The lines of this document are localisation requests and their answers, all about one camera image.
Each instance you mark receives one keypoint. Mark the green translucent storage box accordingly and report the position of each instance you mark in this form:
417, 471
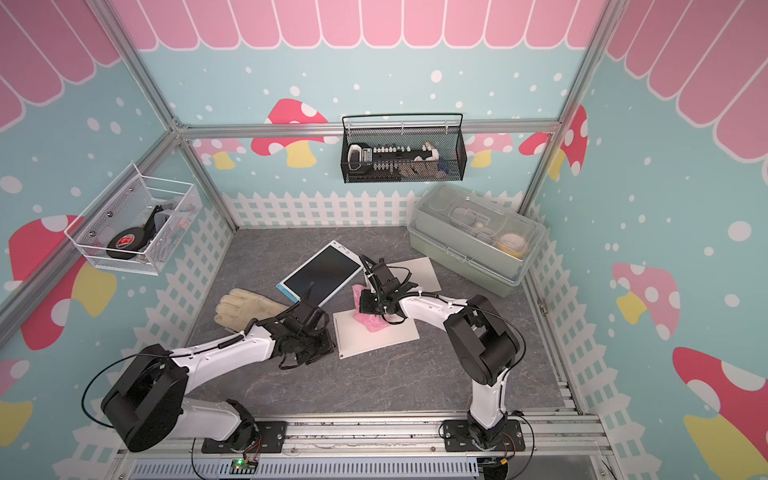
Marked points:
475, 238

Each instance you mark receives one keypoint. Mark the black tape roll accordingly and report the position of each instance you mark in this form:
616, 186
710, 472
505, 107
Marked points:
127, 244

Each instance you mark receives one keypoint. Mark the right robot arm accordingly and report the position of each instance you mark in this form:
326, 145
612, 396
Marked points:
485, 344

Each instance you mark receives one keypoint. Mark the beige work glove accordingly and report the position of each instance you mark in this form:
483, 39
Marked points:
236, 309

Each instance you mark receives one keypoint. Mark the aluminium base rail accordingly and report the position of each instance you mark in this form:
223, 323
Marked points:
536, 445

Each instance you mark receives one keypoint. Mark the pink cleaning cloth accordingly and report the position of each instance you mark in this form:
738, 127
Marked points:
372, 323

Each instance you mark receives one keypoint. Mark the blue framed drawing tablet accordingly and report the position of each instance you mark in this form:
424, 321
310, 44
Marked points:
322, 276

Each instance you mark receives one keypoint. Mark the white drawing tablet front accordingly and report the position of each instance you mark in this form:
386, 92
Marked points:
418, 272

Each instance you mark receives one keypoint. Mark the black wire mesh basket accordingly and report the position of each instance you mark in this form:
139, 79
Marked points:
403, 147

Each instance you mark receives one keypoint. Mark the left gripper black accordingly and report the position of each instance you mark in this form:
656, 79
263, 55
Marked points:
326, 347

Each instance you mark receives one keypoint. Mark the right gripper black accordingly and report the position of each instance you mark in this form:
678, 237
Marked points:
365, 295

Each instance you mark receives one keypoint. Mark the white drawing tablet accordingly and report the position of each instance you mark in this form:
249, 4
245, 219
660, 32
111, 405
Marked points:
353, 338
418, 272

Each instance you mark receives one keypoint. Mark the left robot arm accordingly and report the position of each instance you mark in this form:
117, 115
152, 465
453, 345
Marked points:
150, 402

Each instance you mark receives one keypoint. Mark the clear acrylic wall bin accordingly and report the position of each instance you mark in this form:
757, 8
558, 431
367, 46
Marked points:
165, 208

